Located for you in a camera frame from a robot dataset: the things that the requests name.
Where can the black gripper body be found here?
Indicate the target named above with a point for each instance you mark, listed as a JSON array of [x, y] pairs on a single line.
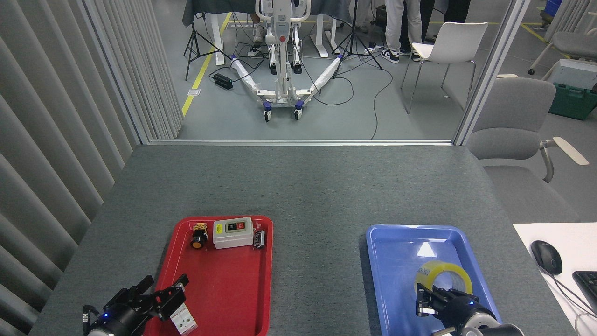
[[459, 310], [123, 319]]

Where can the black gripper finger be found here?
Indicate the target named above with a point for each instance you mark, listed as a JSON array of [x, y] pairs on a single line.
[[447, 292], [426, 303], [170, 296], [133, 291]]

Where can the yellow tape roll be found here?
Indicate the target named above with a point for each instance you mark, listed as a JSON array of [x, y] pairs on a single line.
[[426, 269]]

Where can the blue plastic tray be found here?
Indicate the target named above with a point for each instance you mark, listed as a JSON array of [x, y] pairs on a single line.
[[396, 280]]

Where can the red plastic tray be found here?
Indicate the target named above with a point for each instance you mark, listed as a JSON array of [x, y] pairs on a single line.
[[224, 289]]

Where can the black yellow push button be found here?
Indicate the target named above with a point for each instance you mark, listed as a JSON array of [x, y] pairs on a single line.
[[198, 241]]

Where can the black computer mouse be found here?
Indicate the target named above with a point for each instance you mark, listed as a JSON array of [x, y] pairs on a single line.
[[546, 256]]

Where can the black keyboard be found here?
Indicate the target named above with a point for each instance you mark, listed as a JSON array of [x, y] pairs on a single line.
[[588, 287]]

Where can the grey office chair with armrest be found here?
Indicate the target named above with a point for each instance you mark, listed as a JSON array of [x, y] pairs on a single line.
[[508, 107]]

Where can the black power strip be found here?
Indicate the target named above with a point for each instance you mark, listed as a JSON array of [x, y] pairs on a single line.
[[223, 81]]

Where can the green plastic bin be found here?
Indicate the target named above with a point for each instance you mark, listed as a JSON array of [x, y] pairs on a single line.
[[573, 102]]

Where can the white stand on wheels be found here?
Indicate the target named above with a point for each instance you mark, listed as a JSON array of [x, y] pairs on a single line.
[[282, 88]]

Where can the black tripod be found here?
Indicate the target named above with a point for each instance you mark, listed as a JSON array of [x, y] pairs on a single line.
[[193, 44], [354, 37]]

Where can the white plastic chair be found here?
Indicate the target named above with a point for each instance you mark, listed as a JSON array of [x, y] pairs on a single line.
[[459, 39]]

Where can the grey box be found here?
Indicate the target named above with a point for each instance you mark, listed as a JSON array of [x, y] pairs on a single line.
[[578, 72]]

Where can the person in light trousers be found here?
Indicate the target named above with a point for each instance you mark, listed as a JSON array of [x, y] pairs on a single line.
[[394, 23]]

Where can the grey chair on castors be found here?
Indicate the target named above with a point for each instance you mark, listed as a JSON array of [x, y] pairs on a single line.
[[576, 44]]

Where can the person in dark trousers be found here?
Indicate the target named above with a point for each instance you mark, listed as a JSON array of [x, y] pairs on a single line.
[[457, 9]]

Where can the white two-button switch box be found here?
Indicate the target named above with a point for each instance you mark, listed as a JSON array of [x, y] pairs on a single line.
[[233, 238]]

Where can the silver aluminium post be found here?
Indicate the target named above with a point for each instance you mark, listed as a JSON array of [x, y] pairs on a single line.
[[489, 74]]

